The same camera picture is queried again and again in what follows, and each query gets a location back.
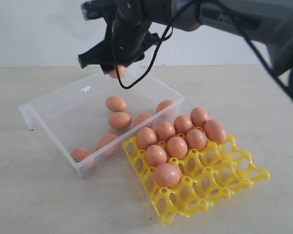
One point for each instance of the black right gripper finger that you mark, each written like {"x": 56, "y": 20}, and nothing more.
{"x": 100, "y": 55}
{"x": 110, "y": 69}

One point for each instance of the yellow plastic egg tray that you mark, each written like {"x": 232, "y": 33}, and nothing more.
{"x": 217, "y": 172}

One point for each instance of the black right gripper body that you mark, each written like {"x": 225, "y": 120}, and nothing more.
{"x": 126, "y": 43}

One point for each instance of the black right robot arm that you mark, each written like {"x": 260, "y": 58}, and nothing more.
{"x": 265, "y": 25}

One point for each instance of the clear plastic bin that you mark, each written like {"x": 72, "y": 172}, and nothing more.
{"x": 76, "y": 115}

